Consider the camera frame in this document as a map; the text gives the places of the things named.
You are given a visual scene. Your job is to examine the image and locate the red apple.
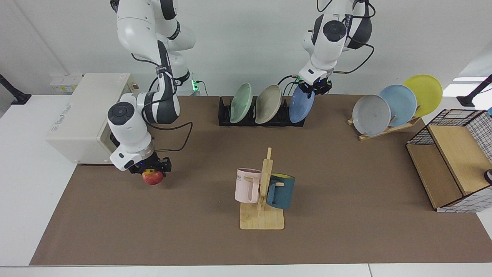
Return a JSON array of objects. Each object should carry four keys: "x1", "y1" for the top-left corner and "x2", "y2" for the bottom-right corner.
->
[{"x1": 142, "y1": 169, "x2": 165, "y2": 186}]

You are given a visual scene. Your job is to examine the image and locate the beige plate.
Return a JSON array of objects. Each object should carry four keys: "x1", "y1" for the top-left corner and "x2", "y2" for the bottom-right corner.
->
[{"x1": 254, "y1": 84, "x2": 283, "y2": 125}]

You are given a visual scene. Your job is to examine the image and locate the grey plate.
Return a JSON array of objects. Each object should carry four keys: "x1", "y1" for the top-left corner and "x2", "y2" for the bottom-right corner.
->
[{"x1": 352, "y1": 94, "x2": 392, "y2": 137}]

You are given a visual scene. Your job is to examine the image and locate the black dish rack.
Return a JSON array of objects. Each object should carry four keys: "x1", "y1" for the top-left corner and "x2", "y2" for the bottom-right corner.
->
[{"x1": 218, "y1": 95, "x2": 306, "y2": 128}]

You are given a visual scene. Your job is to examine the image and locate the wooden plate rack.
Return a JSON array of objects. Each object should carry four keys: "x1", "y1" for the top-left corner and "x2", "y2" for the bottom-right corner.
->
[{"x1": 347, "y1": 115, "x2": 422, "y2": 142}]

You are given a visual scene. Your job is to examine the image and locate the pale green plate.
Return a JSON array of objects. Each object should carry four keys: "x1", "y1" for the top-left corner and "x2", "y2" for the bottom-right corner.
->
[{"x1": 229, "y1": 82, "x2": 254, "y2": 124}]

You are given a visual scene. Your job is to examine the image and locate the light blue plate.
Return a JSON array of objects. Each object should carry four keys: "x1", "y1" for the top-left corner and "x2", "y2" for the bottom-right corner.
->
[{"x1": 378, "y1": 84, "x2": 418, "y2": 127}]

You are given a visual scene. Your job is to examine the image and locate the yellow plate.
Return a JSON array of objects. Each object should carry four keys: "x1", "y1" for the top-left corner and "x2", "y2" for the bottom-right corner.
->
[{"x1": 402, "y1": 74, "x2": 444, "y2": 117}]

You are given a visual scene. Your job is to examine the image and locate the brown table cloth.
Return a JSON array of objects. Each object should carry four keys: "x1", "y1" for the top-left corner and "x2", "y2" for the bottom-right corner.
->
[{"x1": 29, "y1": 95, "x2": 492, "y2": 266}]

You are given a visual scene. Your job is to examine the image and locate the pale toaster oven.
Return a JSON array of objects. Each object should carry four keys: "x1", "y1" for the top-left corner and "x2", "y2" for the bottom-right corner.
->
[{"x1": 45, "y1": 73, "x2": 140, "y2": 165}]

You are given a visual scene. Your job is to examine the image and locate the small box with green light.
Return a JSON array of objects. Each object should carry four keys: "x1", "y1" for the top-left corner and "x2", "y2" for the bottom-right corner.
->
[{"x1": 191, "y1": 78, "x2": 208, "y2": 96}]

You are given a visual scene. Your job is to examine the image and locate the pink cup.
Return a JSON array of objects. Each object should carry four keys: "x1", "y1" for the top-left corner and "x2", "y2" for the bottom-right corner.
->
[{"x1": 234, "y1": 168, "x2": 263, "y2": 204}]

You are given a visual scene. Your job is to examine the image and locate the dark teal cup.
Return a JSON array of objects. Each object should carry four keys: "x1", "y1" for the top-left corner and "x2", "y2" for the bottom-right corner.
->
[{"x1": 266, "y1": 173, "x2": 296, "y2": 210}]

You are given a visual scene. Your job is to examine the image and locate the white power strip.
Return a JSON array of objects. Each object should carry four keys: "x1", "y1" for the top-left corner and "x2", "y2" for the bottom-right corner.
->
[{"x1": 50, "y1": 74, "x2": 84, "y2": 95}]

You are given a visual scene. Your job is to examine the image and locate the wooden cup stand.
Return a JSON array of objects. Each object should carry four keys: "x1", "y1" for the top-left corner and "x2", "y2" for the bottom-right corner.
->
[{"x1": 239, "y1": 147, "x2": 285, "y2": 231}]

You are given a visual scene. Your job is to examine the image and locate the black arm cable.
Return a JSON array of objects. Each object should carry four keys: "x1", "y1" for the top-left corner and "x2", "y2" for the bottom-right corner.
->
[
  {"x1": 277, "y1": 0, "x2": 376, "y2": 97},
  {"x1": 130, "y1": 51, "x2": 193, "y2": 153}
]

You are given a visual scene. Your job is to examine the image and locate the black camera stand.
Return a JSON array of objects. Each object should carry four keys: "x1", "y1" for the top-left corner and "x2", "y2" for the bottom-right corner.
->
[
  {"x1": 0, "y1": 73, "x2": 32, "y2": 105},
  {"x1": 456, "y1": 74, "x2": 492, "y2": 108}
]

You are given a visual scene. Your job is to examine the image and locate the wire basket with wooden floor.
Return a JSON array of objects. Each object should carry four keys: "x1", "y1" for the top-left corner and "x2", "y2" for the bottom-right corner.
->
[{"x1": 406, "y1": 108, "x2": 492, "y2": 214}]

